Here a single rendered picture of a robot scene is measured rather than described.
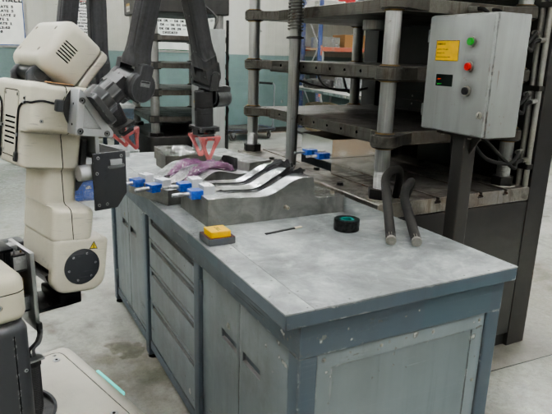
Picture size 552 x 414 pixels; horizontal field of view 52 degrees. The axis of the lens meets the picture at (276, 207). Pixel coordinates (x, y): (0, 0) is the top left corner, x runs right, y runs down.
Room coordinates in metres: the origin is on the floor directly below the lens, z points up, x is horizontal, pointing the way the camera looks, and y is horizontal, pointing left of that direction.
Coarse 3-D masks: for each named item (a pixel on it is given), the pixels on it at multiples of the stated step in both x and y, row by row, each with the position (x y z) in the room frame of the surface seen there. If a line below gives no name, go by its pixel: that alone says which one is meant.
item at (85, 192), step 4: (92, 180) 4.91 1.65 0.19; (84, 184) 4.88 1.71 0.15; (88, 184) 4.89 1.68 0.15; (92, 184) 4.91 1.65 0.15; (80, 188) 4.86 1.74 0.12; (84, 188) 4.88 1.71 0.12; (88, 188) 4.89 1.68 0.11; (92, 188) 4.91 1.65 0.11; (76, 192) 4.85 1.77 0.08; (80, 192) 4.86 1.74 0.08; (84, 192) 4.87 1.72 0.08; (88, 192) 4.89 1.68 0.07; (92, 192) 4.91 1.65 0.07; (76, 196) 4.84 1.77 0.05; (80, 196) 4.85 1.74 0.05; (84, 196) 4.87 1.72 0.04; (88, 196) 4.89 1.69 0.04; (92, 196) 4.91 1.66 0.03; (80, 200) 4.87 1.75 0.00; (84, 200) 4.88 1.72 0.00
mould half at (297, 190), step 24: (216, 192) 1.74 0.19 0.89; (240, 192) 1.77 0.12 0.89; (264, 192) 1.78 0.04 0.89; (288, 192) 1.78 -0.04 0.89; (312, 192) 1.83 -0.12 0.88; (336, 192) 1.92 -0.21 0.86; (216, 216) 1.66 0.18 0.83; (240, 216) 1.70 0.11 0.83; (264, 216) 1.74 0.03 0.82; (288, 216) 1.78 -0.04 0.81
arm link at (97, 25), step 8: (88, 0) 1.88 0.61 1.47; (96, 0) 1.87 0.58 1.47; (104, 0) 1.89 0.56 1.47; (88, 8) 1.88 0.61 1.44; (96, 8) 1.87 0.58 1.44; (104, 8) 1.89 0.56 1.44; (88, 16) 1.88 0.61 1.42; (96, 16) 1.87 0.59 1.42; (104, 16) 1.89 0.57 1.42; (88, 24) 1.88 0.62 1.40; (96, 24) 1.87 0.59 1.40; (104, 24) 1.89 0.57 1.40; (88, 32) 1.88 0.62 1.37; (96, 32) 1.87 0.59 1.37; (104, 32) 1.89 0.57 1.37; (96, 40) 1.87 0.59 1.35; (104, 40) 1.89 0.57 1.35; (104, 48) 1.89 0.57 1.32; (104, 64) 1.88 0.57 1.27; (104, 72) 1.88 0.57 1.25; (96, 80) 1.86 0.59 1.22
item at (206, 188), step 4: (200, 184) 1.73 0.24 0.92; (204, 184) 1.74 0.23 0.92; (208, 184) 1.74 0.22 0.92; (188, 188) 1.73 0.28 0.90; (192, 188) 1.73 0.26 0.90; (196, 188) 1.73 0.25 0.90; (200, 188) 1.73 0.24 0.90; (204, 188) 1.71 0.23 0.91; (208, 188) 1.71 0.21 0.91; (212, 188) 1.72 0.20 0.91; (188, 192) 1.71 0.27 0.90; (192, 192) 1.69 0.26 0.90; (196, 192) 1.70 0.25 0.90; (200, 192) 1.71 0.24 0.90; (204, 192) 1.71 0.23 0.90; (208, 192) 1.71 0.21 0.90; (212, 192) 1.72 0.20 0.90; (172, 196) 1.68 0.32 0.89; (176, 196) 1.68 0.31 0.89; (180, 196) 1.69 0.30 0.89; (188, 196) 1.71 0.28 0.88; (192, 196) 1.69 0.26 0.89; (196, 196) 1.70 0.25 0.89; (200, 196) 1.71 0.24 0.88
